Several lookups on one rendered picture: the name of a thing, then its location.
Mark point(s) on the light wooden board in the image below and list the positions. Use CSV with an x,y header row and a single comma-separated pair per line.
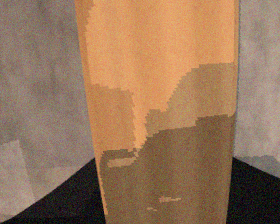
x,y
161,80

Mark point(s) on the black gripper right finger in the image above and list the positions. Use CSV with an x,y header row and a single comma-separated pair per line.
x,y
254,196

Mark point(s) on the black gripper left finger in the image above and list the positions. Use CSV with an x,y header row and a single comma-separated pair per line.
x,y
76,201

